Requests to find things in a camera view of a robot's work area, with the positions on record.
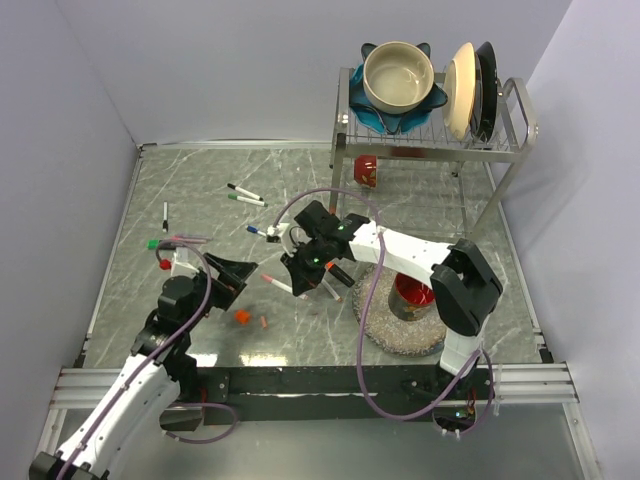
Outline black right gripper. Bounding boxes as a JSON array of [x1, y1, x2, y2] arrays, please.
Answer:
[[281, 237, 332, 295]]

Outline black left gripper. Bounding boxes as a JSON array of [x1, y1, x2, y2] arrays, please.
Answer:
[[182, 252, 256, 331]]

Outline orange and black highlighter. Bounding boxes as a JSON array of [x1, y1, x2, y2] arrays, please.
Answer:
[[326, 262, 355, 288]]

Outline salmon capped white marker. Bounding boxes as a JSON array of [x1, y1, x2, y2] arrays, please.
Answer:
[[321, 279, 343, 303]]

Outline orange highlighter cap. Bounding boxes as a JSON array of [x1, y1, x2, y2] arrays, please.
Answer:
[[234, 310, 251, 325]]

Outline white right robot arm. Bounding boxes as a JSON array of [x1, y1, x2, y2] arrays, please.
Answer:
[[267, 200, 503, 398]]

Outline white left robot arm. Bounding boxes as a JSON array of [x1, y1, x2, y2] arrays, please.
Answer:
[[28, 253, 258, 479]]

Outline purple pen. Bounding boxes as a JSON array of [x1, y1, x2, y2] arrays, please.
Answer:
[[170, 235, 211, 244]]

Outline pink capped white marker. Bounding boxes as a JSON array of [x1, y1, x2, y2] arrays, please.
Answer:
[[261, 274, 293, 294]]

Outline blue capped white marker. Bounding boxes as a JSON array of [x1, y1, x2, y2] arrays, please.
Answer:
[[246, 225, 267, 237]]

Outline green capped white marker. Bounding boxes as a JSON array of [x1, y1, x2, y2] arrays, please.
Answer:
[[227, 194, 268, 208]]

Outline small black capped marker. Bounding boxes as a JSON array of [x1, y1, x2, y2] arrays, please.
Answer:
[[162, 201, 169, 233]]

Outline green and black highlighter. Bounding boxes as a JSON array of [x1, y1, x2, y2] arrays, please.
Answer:
[[146, 239, 177, 251]]

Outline black capped white marker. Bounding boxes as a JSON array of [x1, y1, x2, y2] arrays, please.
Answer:
[[227, 183, 264, 201]]

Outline black and red mug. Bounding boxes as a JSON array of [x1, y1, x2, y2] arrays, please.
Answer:
[[387, 273, 435, 322]]

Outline small red cup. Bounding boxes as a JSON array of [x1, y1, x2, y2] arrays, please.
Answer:
[[353, 155, 377, 188]]

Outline speckled grey plate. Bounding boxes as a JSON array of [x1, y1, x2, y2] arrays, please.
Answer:
[[365, 268, 446, 357]]

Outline blue star-shaped bowl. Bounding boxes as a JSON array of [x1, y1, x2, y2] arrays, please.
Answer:
[[349, 41, 448, 135]]

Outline steel dish rack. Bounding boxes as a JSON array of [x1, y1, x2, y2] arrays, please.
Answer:
[[329, 68, 539, 241]]

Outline beige ceramic bowl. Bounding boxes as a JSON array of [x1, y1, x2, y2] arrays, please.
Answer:
[[362, 41, 435, 115]]

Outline cream plate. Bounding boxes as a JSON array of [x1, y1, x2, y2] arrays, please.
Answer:
[[442, 42, 476, 141]]

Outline black plate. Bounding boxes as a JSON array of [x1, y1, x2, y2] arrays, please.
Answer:
[[470, 41, 499, 143]]

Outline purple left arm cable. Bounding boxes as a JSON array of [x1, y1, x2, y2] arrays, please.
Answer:
[[54, 236, 238, 480]]

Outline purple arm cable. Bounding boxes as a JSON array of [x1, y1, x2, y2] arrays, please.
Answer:
[[54, 236, 238, 480], [272, 186, 497, 435]]

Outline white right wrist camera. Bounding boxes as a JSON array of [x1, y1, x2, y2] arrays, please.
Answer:
[[266, 222, 294, 254]]

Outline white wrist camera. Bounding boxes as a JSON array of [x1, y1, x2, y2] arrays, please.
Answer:
[[266, 222, 294, 254], [158, 247, 197, 277]]

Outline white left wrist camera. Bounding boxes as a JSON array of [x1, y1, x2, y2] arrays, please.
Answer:
[[158, 247, 197, 277]]

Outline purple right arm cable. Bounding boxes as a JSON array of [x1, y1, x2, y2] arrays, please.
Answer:
[[272, 186, 497, 435]]

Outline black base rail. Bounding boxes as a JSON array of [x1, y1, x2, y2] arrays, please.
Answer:
[[159, 364, 496, 426]]

